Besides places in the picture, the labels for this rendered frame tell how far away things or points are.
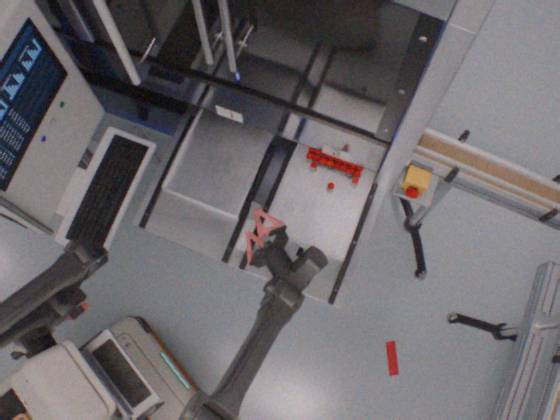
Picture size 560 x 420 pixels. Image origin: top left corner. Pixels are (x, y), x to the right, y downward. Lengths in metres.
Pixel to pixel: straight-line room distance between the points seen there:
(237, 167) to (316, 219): 0.30
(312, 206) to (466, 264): 1.18
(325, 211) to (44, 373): 0.97
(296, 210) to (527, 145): 1.62
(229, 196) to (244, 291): 0.90
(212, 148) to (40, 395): 0.97
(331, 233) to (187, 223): 0.44
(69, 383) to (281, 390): 1.43
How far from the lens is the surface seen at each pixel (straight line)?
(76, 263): 1.32
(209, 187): 1.83
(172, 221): 1.82
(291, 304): 1.26
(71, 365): 1.37
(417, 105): 1.30
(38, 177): 1.83
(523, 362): 2.25
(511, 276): 2.86
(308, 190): 1.81
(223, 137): 1.88
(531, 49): 3.39
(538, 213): 1.94
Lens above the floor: 2.61
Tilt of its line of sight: 75 degrees down
